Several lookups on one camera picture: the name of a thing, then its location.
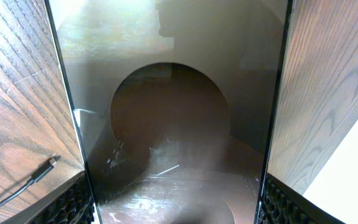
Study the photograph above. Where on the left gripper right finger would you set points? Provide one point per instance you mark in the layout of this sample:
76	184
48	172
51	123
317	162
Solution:
280	204

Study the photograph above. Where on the Galaxy S25 Ultra smartphone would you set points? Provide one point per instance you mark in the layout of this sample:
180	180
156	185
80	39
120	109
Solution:
173	103

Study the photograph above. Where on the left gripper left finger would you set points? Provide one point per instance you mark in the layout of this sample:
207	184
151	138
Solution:
70	203

